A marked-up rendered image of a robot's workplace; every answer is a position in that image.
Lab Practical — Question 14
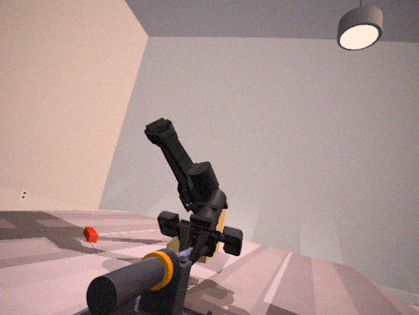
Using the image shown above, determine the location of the orange ring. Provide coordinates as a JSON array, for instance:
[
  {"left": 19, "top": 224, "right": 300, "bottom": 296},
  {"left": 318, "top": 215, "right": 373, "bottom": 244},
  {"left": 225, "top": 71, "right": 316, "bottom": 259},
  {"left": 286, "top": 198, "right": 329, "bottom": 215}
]
[{"left": 142, "top": 251, "right": 172, "bottom": 291}]

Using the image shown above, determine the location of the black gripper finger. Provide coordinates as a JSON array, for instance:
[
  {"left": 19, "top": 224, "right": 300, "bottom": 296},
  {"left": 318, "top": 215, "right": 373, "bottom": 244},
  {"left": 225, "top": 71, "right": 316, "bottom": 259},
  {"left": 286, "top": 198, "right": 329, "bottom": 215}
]
[
  {"left": 188, "top": 231, "right": 216, "bottom": 267},
  {"left": 176, "top": 225, "right": 192, "bottom": 253}
]

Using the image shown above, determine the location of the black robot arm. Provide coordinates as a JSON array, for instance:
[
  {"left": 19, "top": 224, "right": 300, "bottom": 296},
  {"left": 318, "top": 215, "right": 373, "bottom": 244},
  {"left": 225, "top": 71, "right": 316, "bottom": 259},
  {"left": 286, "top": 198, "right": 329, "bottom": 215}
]
[{"left": 144, "top": 118, "right": 228, "bottom": 213}]

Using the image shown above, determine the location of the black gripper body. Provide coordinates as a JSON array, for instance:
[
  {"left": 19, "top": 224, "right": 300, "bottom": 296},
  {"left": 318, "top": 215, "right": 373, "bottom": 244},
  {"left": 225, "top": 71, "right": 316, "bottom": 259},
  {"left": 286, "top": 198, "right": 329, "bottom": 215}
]
[{"left": 157, "top": 200, "right": 243, "bottom": 256}]

